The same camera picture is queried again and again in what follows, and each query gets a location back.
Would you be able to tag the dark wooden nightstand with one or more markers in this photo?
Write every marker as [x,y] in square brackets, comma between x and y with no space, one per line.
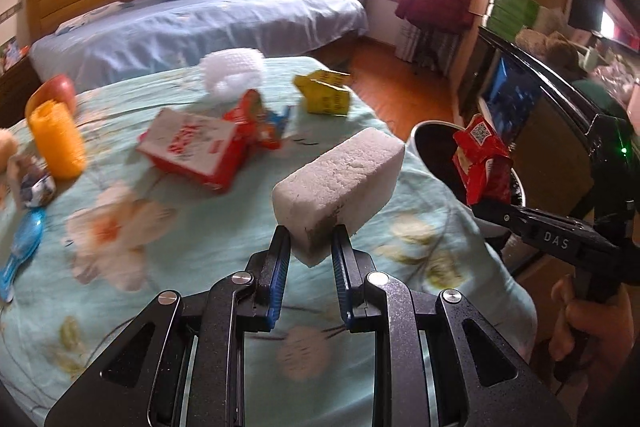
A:
[15,92]

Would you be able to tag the red and white carton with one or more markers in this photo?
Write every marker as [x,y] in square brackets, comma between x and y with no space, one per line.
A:
[190,142]

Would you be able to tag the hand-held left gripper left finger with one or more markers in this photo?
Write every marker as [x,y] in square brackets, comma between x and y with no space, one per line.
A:
[279,274]

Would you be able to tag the small blue patterned ball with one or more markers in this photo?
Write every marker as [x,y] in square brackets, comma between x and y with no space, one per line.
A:
[36,187]

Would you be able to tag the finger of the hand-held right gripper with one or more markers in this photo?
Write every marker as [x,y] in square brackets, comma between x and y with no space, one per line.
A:
[502,213]

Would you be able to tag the blue plastic hairbrush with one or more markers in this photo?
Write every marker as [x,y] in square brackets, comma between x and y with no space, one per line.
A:
[25,239]

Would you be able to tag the white foam fruit net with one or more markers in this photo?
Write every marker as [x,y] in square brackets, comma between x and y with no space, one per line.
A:
[232,69]

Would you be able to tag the red and yellow apple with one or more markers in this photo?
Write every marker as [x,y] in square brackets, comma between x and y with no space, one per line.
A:
[55,89]

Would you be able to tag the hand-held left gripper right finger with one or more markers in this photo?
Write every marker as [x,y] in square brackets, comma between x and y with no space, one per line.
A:
[342,277]

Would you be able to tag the brown plush toy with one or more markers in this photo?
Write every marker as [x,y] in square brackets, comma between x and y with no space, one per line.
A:
[547,44]

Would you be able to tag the framed photo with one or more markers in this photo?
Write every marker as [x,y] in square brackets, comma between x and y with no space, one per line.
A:
[11,52]

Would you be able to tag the green floral blanket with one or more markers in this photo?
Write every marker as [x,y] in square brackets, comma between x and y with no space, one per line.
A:
[175,232]

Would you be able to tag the orange foam fruit net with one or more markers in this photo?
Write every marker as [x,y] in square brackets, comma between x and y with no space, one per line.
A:
[57,142]

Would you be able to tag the person's right hand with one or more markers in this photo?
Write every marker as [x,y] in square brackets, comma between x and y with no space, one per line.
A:
[600,332]

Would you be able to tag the white foam block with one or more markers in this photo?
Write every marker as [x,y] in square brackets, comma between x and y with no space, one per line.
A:
[340,177]

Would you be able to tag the white bin with black bag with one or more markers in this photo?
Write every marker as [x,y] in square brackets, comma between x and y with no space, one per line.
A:
[437,154]

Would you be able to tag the black framed television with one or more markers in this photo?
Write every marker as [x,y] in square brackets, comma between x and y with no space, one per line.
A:
[510,92]

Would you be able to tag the stack of green boxes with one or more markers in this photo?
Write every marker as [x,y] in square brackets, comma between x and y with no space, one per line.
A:
[512,9]

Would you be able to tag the red and blue snack wrapper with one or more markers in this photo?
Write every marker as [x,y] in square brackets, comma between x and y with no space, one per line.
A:
[255,117]

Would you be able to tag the cream plush teddy bear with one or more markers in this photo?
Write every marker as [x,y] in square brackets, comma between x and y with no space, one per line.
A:
[6,157]

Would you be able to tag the yellow crumpled carton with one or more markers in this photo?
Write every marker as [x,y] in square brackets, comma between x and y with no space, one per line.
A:
[322,94]

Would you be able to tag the bed with blue sheet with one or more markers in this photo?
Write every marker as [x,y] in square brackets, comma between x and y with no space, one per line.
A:
[200,24]

